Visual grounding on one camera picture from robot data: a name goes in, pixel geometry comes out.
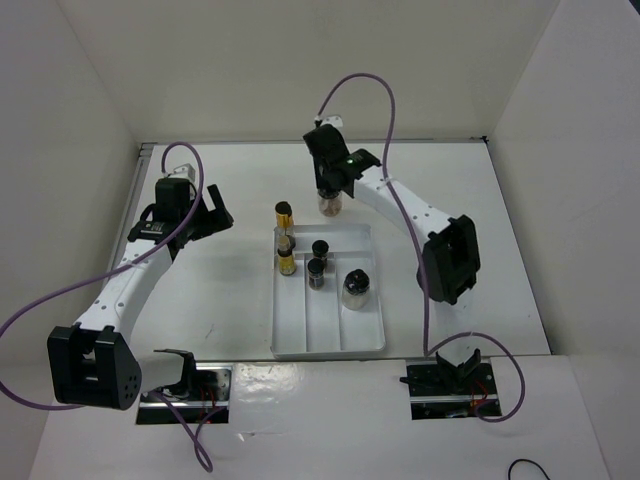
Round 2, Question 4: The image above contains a gold capped glass grinder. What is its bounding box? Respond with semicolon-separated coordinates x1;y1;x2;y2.
275;201;296;249

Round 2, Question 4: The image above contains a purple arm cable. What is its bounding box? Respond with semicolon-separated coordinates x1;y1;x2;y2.
315;73;527;424
0;142;215;474

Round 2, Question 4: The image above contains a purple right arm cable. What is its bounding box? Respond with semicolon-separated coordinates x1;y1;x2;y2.
315;73;527;424

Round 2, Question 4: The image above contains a black cap spice jar front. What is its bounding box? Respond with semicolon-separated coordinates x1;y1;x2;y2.
307;258;325;290

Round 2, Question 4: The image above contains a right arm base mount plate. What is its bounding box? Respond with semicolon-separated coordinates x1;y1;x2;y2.
399;361;502;420

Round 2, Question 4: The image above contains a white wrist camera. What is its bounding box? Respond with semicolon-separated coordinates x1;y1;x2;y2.
314;114;344;129
167;163;197;183

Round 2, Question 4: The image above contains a black cable on floor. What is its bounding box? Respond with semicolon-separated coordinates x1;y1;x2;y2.
508;458;551;480

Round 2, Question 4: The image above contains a yellow oil bottle tan cap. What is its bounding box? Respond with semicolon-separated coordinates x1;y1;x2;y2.
277;235;296;276

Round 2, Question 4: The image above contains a black cap spice jar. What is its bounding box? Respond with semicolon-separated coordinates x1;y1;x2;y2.
312;239;329;266
307;258;325;290

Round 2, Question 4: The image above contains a white plastic organizer tray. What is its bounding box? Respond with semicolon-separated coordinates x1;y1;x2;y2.
271;223;386;360

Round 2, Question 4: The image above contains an aluminium table edge rail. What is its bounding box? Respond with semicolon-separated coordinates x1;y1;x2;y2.
107;142;156;271

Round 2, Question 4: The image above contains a black top shaker white spice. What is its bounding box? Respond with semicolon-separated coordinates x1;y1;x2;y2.
342;269;370;311

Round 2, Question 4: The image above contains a black top shaker brown spice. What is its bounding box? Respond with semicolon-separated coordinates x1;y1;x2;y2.
317;189;343;217

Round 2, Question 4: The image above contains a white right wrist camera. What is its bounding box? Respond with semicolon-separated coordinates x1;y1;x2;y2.
314;114;344;129

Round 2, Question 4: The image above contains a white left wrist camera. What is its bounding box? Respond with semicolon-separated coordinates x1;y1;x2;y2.
167;163;197;183

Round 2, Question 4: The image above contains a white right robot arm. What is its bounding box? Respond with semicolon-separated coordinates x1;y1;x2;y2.
303;120;480;393

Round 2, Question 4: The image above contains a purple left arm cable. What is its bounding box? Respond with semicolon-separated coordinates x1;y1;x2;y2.
0;142;215;474

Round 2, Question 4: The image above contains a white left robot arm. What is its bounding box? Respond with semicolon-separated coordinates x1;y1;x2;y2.
47;177;233;410

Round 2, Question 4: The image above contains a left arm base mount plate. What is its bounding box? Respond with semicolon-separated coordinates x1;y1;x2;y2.
136;362;233;426

